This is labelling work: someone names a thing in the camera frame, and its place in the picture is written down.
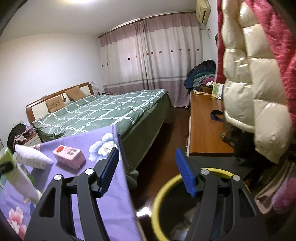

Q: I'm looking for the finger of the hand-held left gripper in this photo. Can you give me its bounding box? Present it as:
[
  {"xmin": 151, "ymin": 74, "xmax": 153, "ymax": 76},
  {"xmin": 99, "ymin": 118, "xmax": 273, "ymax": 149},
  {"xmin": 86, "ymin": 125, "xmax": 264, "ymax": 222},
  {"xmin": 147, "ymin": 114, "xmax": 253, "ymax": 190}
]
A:
[{"xmin": 0, "ymin": 161, "xmax": 14, "ymax": 178}]

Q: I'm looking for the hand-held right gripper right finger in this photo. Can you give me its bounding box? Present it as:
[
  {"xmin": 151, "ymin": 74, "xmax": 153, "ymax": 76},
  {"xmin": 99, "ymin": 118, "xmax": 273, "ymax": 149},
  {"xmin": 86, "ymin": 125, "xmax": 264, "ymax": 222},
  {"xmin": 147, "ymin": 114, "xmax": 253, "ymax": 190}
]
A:
[{"xmin": 175, "ymin": 148, "xmax": 266, "ymax": 241}]

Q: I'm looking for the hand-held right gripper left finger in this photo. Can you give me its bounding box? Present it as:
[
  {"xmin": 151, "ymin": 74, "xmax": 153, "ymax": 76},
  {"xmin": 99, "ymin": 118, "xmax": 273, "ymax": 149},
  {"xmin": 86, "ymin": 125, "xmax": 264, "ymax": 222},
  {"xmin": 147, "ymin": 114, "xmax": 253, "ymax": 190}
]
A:
[{"xmin": 24, "ymin": 147, "xmax": 120, "ymax": 241}]

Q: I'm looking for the white green squeeze tube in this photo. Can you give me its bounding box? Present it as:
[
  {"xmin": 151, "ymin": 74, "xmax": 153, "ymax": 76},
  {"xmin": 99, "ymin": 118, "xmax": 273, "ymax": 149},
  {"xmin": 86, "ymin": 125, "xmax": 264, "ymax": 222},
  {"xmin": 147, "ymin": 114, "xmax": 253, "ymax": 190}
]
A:
[{"xmin": 0, "ymin": 147, "xmax": 43, "ymax": 205}]

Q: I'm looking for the pink box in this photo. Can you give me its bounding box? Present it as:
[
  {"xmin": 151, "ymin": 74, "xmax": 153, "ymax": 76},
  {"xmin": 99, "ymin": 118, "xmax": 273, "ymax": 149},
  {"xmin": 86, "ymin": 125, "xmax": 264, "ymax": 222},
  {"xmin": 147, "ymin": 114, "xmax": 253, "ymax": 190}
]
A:
[{"xmin": 53, "ymin": 144, "xmax": 86, "ymax": 171}]

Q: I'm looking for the yellow rimmed trash bin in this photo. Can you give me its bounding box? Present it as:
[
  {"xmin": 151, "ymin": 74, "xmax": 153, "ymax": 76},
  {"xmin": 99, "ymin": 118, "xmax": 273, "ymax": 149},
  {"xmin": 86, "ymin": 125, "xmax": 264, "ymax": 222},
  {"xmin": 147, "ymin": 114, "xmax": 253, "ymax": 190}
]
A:
[{"xmin": 151, "ymin": 169, "xmax": 252, "ymax": 241}]

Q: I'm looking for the dark clothes heap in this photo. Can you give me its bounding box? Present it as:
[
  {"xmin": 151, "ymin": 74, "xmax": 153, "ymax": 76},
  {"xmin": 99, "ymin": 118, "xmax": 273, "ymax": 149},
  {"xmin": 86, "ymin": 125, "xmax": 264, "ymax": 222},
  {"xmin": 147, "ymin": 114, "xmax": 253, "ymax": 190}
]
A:
[{"xmin": 7, "ymin": 123, "xmax": 27, "ymax": 149}]

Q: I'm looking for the purple floral tablecloth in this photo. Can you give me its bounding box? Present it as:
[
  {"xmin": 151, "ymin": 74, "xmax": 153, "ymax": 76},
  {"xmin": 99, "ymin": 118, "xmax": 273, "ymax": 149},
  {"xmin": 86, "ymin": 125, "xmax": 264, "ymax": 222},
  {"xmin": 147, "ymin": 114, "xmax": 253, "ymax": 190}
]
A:
[{"xmin": 0, "ymin": 126, "xmax": 144, "ymax": 241}]

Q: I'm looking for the white nightstand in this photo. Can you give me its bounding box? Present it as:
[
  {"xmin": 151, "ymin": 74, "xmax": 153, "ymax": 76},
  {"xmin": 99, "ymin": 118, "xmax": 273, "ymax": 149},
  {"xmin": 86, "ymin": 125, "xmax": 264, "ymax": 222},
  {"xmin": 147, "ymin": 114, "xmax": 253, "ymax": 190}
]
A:
[{"xmin": 23, "ymin": 133, "xmax": 42, "ymax": 147}]

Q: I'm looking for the patterned cloth pile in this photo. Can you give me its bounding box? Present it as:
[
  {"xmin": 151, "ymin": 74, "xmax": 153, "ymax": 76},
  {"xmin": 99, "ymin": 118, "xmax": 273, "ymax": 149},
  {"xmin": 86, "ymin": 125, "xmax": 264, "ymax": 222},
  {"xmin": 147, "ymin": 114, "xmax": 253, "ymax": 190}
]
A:
[{"xmin": 20, "ymin": 124, "xmax": 36, "ymax": 141}]

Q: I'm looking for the wooden desk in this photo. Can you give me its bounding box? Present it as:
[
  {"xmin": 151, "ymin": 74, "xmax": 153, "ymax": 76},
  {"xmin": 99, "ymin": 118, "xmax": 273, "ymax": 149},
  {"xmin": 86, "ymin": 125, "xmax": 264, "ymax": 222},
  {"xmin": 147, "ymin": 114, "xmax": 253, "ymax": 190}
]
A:
[{"xmin": 186, "ymin": 89, "xmax": 235, "ymax": 157}]

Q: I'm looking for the dark brown bag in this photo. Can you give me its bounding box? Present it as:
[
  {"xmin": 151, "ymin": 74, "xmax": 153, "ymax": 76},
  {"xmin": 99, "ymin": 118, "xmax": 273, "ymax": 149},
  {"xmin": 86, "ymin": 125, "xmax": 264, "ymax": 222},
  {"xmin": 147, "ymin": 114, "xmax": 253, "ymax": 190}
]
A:
[{"xmin": 220, "ymin": 119, "xmax": 257, "ymax": 167}]

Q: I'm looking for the green plaid blanket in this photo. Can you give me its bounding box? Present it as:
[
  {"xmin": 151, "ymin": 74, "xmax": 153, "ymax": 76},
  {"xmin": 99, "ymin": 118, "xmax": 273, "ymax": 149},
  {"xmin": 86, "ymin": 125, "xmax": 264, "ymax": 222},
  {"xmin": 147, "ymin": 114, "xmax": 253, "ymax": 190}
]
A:
[{"xmin": 32, "ymin": 89, "xmax": 168, "ymax": 139}]

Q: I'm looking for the wooden bed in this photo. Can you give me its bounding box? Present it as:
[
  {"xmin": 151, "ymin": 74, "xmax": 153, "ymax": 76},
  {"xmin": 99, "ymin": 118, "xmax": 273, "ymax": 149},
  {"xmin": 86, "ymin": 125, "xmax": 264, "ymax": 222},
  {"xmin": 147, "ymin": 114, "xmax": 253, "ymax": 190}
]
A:
[{"xmin": 25, "ymin": 82, "xmax": 173, "ymax": 167}]

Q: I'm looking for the brown pillow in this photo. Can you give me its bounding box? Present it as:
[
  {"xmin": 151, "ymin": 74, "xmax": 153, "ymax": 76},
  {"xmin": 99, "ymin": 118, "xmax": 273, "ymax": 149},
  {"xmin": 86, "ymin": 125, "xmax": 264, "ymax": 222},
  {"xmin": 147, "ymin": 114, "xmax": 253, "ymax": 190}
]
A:
[
  {"xmin": 65, "ymin": 86, "xmax": 87, "ymax": 102},
  {"xmin": 45, "ymin": 96, "xmax": 66, "ymax": 113}
]

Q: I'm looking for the green picture card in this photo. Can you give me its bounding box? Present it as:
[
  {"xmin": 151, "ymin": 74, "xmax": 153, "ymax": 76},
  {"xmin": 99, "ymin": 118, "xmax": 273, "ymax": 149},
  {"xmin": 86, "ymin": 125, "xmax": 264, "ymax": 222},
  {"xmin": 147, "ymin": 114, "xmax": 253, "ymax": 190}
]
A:
[{"xmin": 211, "ymin": 83, "xmax": 225, "ymax": 98}]

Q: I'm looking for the pile of folded clothes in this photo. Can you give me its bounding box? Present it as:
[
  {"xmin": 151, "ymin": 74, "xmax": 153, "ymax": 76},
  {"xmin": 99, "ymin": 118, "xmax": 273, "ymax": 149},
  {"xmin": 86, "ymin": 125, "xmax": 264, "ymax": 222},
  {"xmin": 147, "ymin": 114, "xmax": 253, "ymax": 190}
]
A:
[{"xmin": 183, "ymin": 60, "xmax": 216, "ymax": 90}]

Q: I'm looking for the cream puffer jacket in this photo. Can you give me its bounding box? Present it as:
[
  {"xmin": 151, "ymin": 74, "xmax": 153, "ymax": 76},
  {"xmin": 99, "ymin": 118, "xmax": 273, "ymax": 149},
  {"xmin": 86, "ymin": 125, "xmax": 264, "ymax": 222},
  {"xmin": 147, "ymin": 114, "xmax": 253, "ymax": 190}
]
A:
[{"xmin": 218, "ymin": 0, "xmax": 293, "ymax": 164}]

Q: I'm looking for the pink white curtain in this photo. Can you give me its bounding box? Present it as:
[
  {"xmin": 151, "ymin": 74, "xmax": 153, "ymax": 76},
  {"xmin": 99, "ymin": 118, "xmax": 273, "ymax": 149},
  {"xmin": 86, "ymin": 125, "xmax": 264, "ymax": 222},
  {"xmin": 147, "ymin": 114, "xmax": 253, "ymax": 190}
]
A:
[{"xmin": 98, "ymin": 11, "xmax": 204, "ymax": 108}]

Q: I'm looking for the dark blue strap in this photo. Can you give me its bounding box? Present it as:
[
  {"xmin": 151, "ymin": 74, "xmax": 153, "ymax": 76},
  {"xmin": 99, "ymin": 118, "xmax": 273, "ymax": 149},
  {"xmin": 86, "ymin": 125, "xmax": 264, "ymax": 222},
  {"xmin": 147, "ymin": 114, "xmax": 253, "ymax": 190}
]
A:
[{"xmin": 210, "ymin": 110, "xmax": 225, "ymax": 122}]

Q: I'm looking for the wall air conditioner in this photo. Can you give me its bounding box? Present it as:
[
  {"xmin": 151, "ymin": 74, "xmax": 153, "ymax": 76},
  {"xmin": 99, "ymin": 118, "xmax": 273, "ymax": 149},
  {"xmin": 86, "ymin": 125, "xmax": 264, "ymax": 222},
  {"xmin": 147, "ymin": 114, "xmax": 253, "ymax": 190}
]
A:
[{"xmin": 196, "ymin": 0, "xmax": 212, "ymax": 25}]

